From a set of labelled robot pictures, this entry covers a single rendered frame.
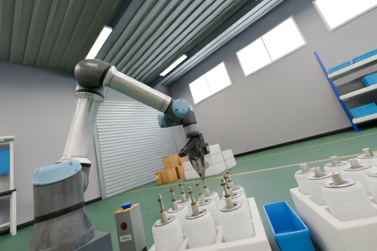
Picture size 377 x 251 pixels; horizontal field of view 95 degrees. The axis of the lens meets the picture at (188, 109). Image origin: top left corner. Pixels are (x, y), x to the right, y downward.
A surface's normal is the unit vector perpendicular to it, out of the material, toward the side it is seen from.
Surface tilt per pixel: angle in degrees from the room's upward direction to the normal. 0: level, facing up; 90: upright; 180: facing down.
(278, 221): 88
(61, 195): 90
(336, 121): 90
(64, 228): 73
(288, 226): 88
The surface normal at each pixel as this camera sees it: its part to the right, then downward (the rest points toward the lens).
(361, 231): -0.25, -0.19
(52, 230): 0.16, -0.59
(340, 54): -0.67, -0.01
